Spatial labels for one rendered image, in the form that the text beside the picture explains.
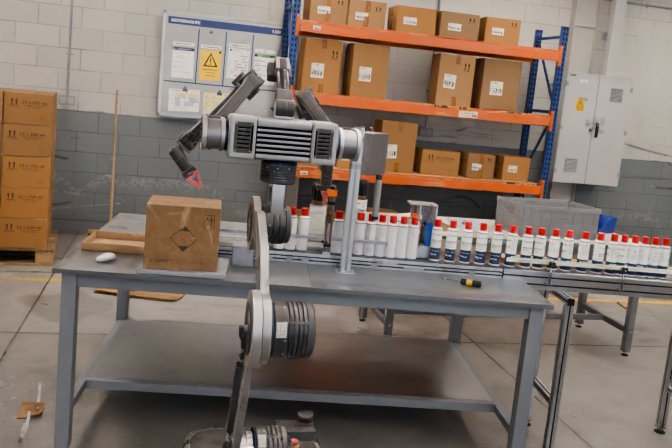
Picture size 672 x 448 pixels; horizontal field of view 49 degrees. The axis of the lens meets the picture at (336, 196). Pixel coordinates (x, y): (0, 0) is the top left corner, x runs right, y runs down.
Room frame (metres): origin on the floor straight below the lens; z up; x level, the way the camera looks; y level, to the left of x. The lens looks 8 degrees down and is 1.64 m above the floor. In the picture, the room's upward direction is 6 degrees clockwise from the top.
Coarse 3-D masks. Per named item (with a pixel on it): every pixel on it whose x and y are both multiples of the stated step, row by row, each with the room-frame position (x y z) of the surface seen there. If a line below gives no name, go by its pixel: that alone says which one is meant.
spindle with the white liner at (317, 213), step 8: (312, 192) 3.73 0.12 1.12; (320, 192) 3.70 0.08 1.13; (320, 200) 3.71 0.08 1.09; (312, 208) 3.71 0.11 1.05; (320, 208) 3.70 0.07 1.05; (312, 216) 3.71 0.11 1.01; (320, 216) 3.70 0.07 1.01; (312, 224) 3.71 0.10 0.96; (320, 224) 3.71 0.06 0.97; (312, 232) 3.70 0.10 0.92; (320, 232) 3.71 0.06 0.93; (312, 240) 3.70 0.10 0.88; (320, 240) 3.71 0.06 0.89
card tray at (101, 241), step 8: (96, 232) 3.49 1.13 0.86; (104, 232) 3.49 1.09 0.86; (112, 232) 3.50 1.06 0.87; (120, 232) 3.50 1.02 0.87; (88, 240) 3.34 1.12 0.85; (96, 240) 3.44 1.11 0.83; (104, 240) 3.45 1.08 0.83; (112, 240) 3.47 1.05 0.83; (120, 240) 3.49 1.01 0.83; (128, 240) 3.50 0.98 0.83; (136, 240) 3.51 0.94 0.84; (144, 240) 3.51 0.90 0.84; (88, 248) 3.24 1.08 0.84; (96, 248) 3.24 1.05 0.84; (104, 248) 3.24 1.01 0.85; (112, 248) 3.25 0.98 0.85; (120, 248) 3.25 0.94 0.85; (128, 248) 3.25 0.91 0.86; (136, 248) 3.26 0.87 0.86
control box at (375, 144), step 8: (368, 136) 3.31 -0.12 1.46; (376, 136) 3.33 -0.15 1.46; (384, 136) 3.40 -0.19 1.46; (368, 144) 3.31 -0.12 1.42; (376, 144) 3.34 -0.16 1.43; (384, 144) 3.41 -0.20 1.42; (368, 152) 3.30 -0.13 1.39; (376, 152) 3.35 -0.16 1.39; (384, 152) 3.42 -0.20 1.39; (368, 160) 3.30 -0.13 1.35; (376, 160) 3.36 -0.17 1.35; (384, 160) 3.43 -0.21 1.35; (360, 168) 3.32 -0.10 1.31; (368, 168) 3.30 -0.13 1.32; (376, 168) 3.36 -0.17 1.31; (384, 168) 3.44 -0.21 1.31
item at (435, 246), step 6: (438, 222) 3.50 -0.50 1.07; (432, 228) 3.51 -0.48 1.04; (438, 228) 3.50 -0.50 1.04; (432, 234) 3.51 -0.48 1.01; (438, 234) 3.49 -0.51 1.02; (432, 240) 3.50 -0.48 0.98; (438, 240) 3.49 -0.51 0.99; (432, 246) 3.50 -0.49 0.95; (438, 246) 3.50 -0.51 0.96; (432, 252) 3.50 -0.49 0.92; (438, 252) 3.50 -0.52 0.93; (432, 258) 3.50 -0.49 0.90; (438, 258) 3.50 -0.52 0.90
